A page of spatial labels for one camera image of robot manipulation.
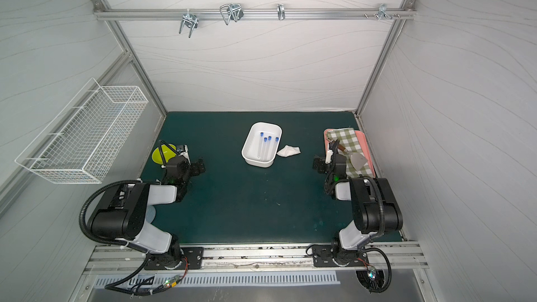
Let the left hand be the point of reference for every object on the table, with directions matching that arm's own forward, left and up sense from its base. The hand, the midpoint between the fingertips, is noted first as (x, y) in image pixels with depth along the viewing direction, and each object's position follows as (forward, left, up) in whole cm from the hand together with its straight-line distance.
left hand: (192, 159), depth 95 cm
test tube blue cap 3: (+11, -30, -5) cm, 33 cm away
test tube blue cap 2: (+11, -39, -5) cm, 40 cm away
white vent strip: (-46, +3, +8) cm, 47 cm away
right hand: (+3, -63, +1) cm, 63 cm away
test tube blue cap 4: (+6, -33, -4) cm, 34 cm away
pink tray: (+12, -84, -5) cm, 85 cm away
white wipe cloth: (+8, -45, -3) cm, 46 cm away
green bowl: (+6, +15, -4) cm, 17 cm away
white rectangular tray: (+13, -31, -4) cm, 34 cm away
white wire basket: (-11, +25, +26) cm, 38 cm away
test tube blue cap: (+8, -35, -6) cm, 37 cm away
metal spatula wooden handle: (+4, -78, -4) cm, 79 cm away
